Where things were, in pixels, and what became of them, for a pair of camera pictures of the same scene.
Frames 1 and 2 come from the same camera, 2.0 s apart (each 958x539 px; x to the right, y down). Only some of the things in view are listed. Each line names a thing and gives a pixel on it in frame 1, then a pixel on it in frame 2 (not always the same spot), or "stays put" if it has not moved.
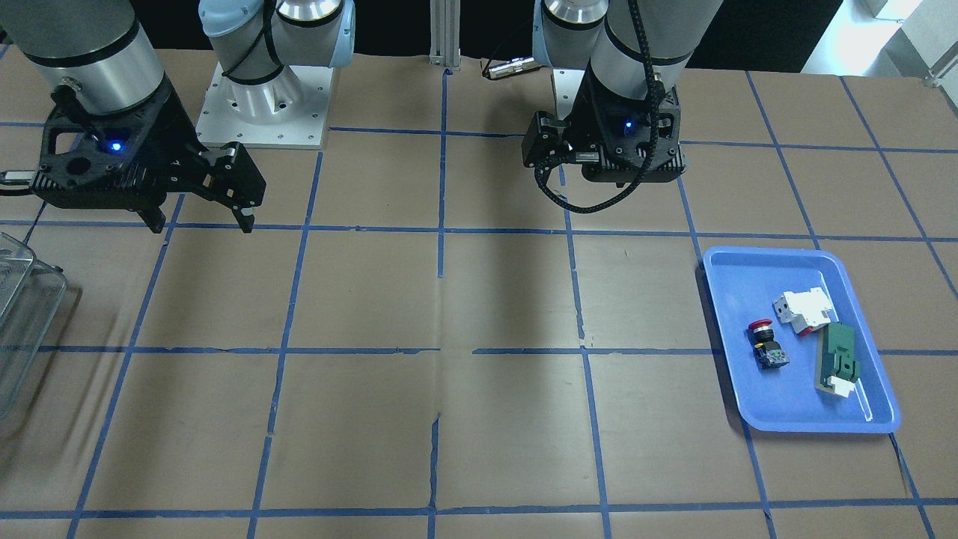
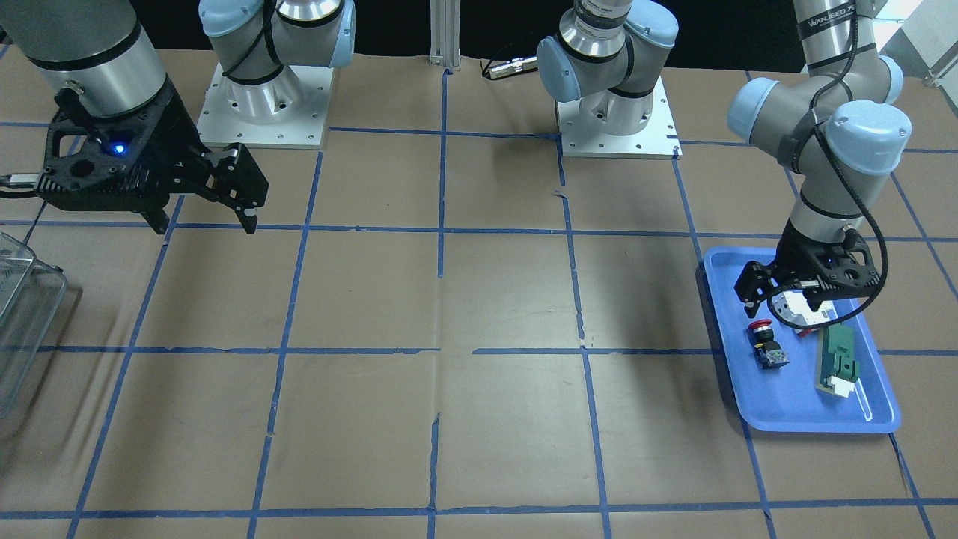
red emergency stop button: (769, 352) stays put
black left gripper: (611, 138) -> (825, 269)
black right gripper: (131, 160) stays put
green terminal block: (836, 371) stays put
